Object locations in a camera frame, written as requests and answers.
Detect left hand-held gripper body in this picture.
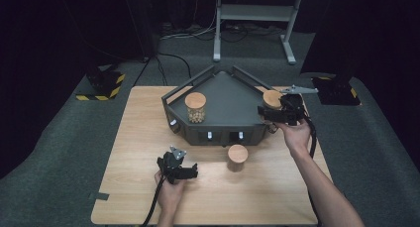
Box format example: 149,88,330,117
157,146,188,185

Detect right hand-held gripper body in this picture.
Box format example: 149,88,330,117
279,84,320,127

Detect dark grey corner shelf rack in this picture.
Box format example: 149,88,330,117
160,64,280,147

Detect glass jar with chickpeas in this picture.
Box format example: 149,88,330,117
183,91,208,125

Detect person's left hand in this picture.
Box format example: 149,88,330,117
154,170,186,215

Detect person's right hand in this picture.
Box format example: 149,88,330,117
272,117,313,158

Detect black base with hazard tape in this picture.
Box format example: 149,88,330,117
311,75,362,107
75,62,127,102

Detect grey tape strip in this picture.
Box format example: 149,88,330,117
87,190,110,202

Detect grey metal stand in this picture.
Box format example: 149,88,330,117
212,0,305,65

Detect dark curtain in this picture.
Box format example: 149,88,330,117
0,0,159,180
299,0,420,171

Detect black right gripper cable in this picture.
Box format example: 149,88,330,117
299,113,323,227

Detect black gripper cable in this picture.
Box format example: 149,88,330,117
142,175,166,227
299,113,323,227

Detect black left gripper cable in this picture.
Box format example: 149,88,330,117
142,175,166,227

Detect black cable bundle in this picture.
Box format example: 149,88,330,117
220,23,285,44

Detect black floor cable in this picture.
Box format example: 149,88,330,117
155,52,194,87

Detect white floor cables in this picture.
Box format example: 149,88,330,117
159,20,220,42

